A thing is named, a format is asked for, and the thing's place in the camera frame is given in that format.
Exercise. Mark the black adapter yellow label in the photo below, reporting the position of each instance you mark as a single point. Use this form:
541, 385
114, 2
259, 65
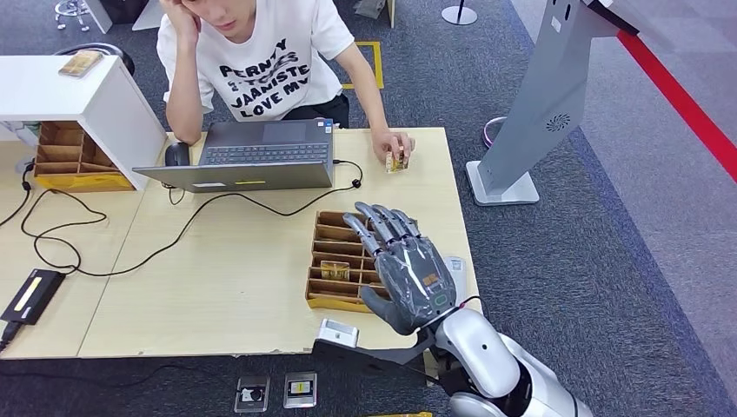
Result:
31, 296

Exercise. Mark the white desk shelf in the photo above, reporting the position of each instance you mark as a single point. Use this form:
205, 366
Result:
57, 86

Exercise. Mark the grey stanchion base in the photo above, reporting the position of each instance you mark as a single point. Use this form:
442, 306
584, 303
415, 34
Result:
459, 16

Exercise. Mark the person's right forearm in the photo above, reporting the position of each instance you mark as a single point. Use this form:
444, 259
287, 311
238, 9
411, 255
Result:
184, 92

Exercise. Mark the person's right hand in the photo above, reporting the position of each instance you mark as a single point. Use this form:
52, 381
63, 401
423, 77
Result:
181, 23

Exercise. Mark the red barrier belt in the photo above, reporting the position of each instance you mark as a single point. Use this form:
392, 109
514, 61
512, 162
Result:
679, 101

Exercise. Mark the black computer mouse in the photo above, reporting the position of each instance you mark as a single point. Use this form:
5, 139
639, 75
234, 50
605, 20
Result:
177, 154

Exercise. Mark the yellow floor tape line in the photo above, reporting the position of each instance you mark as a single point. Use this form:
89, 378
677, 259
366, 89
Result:
403, 415

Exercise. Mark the person's left forearm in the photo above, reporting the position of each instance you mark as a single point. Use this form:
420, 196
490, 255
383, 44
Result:
374, 103

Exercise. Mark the person's left hand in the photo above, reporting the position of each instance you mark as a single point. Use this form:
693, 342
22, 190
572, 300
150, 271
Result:
388, 141

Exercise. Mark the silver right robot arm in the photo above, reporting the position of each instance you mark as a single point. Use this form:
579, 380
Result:
478, 351

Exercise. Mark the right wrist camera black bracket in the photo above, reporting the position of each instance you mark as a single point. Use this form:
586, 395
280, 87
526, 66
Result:
337, 332

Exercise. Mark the gold ID card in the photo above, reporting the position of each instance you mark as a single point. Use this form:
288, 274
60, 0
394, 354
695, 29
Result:
396, 162

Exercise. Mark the grey laptop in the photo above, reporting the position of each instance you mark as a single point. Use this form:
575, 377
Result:
259, 172

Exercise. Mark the grey kiosk stand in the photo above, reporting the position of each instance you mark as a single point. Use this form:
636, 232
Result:
541, 98

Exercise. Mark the gold room key card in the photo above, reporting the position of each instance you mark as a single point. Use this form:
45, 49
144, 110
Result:
335, 270

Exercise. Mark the steel floor socket plate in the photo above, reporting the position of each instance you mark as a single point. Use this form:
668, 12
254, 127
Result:
251, 394

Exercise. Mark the chrome chair base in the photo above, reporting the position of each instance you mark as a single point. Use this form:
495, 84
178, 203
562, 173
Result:
73, 8

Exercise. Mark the person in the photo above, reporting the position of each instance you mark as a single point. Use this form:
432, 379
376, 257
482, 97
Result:
270, 75

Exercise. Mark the cardboard card organizer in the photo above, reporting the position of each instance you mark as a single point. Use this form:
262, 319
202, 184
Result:
63, 152
334, 242

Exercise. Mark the white cabinet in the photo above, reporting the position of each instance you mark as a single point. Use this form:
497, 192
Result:
144, 23

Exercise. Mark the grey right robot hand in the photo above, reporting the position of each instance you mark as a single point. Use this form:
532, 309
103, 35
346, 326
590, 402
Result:
414, 282

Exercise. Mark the floor socket plate yellow label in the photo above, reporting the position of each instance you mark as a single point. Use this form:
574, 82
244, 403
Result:
300, 390

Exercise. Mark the gold card stack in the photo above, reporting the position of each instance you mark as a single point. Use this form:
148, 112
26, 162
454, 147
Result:
82, 63

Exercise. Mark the grey card reader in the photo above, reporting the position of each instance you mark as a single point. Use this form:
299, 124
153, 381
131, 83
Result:
460, 276

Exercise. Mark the black round stool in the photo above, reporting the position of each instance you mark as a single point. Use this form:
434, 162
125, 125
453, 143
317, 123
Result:
118, 57

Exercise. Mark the beige board stand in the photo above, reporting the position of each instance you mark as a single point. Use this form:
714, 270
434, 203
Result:
392, 17

